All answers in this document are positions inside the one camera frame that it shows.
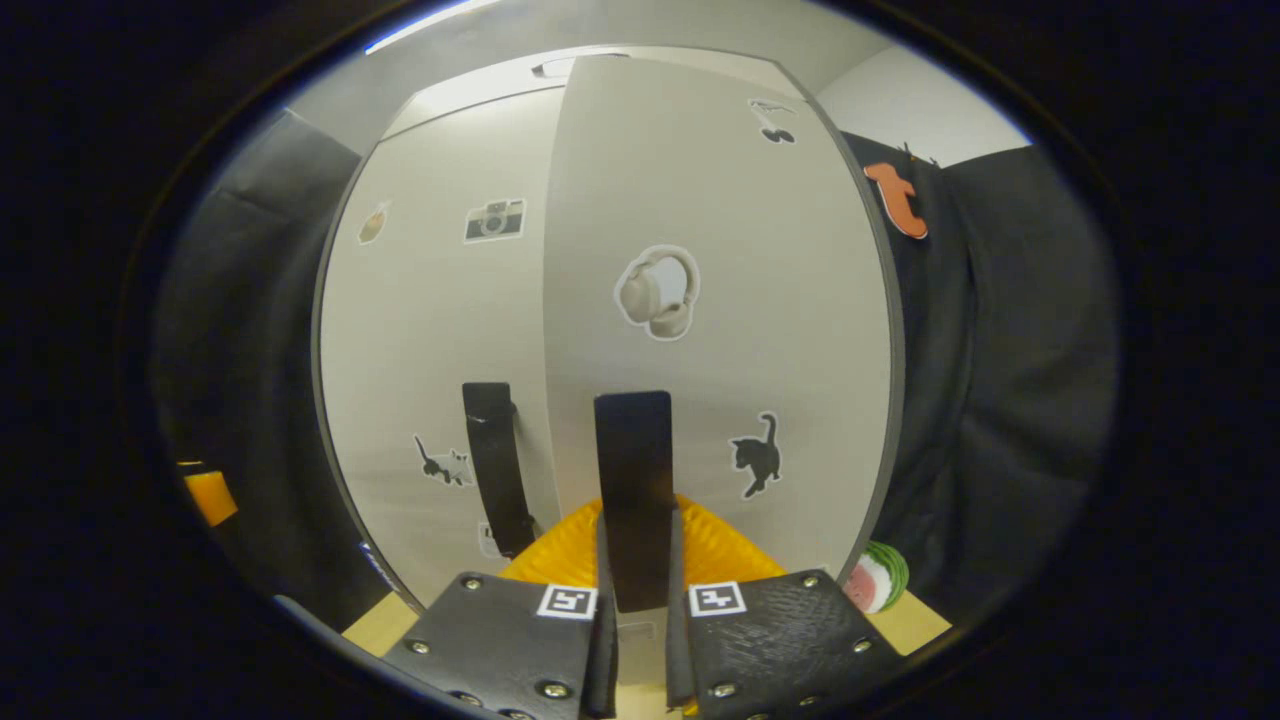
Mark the black door handle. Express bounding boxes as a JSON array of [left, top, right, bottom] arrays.
[[594, 390, 676, 613], [462, 381, 538, 559]]

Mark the black backdrop cloth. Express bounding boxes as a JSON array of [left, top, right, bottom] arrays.
[[840, 130, 1121, 621], [150, 110, 401, 631]]

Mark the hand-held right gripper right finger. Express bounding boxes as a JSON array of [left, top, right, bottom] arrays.
[[665, 495, 906, 720]]

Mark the beige cabinet drawer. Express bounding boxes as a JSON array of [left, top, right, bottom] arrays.
[[385, 45, 791, 139]]

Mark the small blue white box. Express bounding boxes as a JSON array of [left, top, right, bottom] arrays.
[[358, 540, 401, 596]]

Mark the beige double-door shoe cabinet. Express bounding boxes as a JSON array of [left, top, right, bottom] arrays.
[[310, 45, 906, 691]]

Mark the cabinet door with camera sticker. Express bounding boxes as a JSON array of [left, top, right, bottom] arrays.
[[318, 88, 566, 611]]

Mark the watermelon slice toy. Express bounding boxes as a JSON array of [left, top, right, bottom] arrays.
[[843, 541, 911, 614]]

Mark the cabinet door with headphone sticker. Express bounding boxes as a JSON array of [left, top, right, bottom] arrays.
[[543, 55, 906, 641]]

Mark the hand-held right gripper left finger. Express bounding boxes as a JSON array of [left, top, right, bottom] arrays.
[[380, 497, 619, 720]]

